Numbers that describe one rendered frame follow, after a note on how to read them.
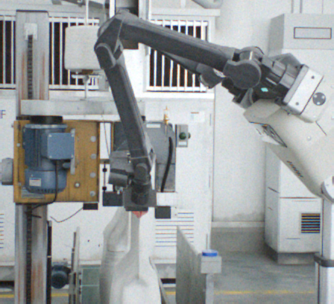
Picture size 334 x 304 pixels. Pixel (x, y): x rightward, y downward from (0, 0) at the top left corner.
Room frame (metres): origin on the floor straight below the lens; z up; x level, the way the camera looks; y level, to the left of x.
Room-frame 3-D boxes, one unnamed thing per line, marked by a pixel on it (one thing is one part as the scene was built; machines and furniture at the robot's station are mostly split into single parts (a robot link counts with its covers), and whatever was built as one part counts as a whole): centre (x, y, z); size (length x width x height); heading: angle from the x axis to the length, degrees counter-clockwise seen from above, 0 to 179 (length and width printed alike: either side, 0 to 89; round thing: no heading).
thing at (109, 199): (2.90, 0.21, 1.04); 0.08 x 0.06 x 0.05; 96
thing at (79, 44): (2.75, 0.29, 1.61); 0.17 x 0.17 x 0.17
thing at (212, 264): (2.82, -0.17, 0.81); 0.08 x 0.08 x 0.06; 6
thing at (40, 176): (2.73, 0.44, 1.21); 0.15 x 0.15 x 0.25
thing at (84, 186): (2.97, 0.44, 1.18); 0.34 x 0.25 x 0.31; 96
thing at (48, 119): (2.73, 0.44, 1.35); 0.12 x 0.12 x 0.04
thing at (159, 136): (3.04, 0.10, 1.21); 0.30 x 0.25 x 0.30; 6
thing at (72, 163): (2.81, 0.36, 1.23); 0.28 x 0.07 x 0.16; 6
